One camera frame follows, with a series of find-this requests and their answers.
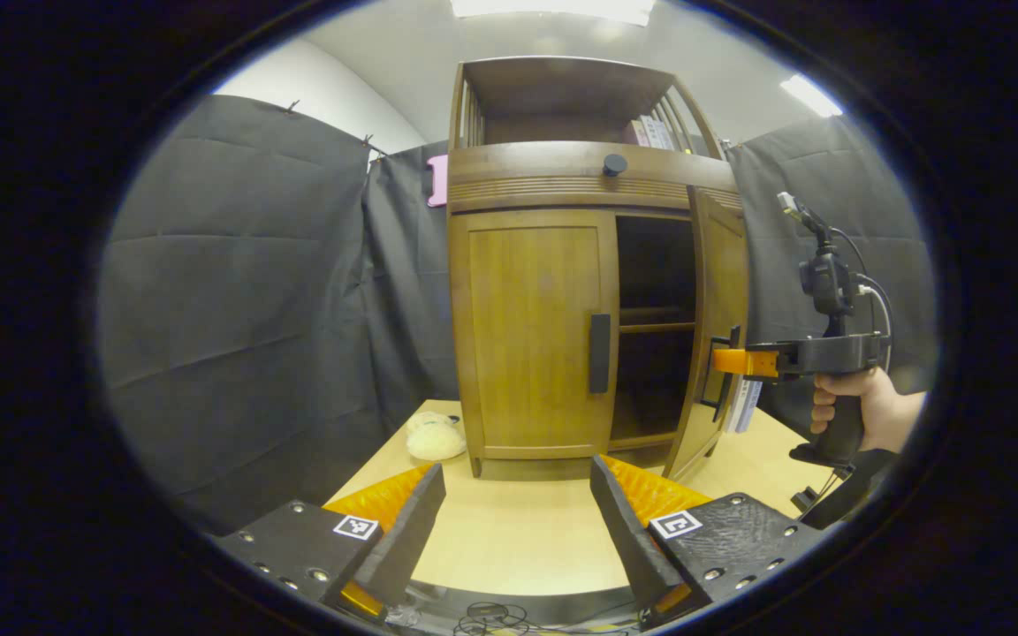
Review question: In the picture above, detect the black backdrop cloth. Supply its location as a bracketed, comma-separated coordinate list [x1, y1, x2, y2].
[98, 93, 938, 535]

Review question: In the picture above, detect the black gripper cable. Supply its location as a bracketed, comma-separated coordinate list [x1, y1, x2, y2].
[832, 228, 895, 372]

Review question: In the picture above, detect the wooden double-door shoe cabinet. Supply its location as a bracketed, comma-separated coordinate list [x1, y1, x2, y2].
[445, 56, 750, 482]

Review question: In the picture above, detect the wooden cabinet drawer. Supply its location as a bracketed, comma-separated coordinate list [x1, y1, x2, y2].
[447, 141, 744, 213]

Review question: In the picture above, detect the wooden inner cabinet shelf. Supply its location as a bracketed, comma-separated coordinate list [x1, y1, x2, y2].
[619, 307, 697, 335]

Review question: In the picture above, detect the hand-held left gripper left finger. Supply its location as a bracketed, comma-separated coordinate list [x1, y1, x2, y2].
[217, 462, 446, 619]

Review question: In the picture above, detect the wooden cabinet door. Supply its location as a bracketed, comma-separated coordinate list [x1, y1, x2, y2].
[449, 209, 620, 460]
[664, 187, 750, 481]

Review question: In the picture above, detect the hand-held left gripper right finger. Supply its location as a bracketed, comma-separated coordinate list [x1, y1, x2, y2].
[589, 455, 828, 624]

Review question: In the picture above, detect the white blue cover book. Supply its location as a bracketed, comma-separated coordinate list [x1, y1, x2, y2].
[726, 375, 764, 434]

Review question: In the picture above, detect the black door handle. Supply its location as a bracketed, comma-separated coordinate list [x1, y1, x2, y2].
[589, 314, 612, 394]
[699, 325, 741, 423]

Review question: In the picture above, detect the small ceiling light panel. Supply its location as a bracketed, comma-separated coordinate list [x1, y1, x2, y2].
[779, 73, 844, 118]

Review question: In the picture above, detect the black left door handle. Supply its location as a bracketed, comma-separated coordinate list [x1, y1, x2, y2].
[589, 314, 612, 394]

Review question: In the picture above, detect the black right door handle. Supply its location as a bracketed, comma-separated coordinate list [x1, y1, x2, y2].
[699, 325, 741, 423]

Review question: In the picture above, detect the large ceiling light panel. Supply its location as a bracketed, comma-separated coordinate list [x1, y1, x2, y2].
[452, 0, 656, 26]

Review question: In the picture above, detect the cream plush toy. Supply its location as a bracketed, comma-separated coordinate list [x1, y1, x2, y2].
[406, 411, 467, 462]

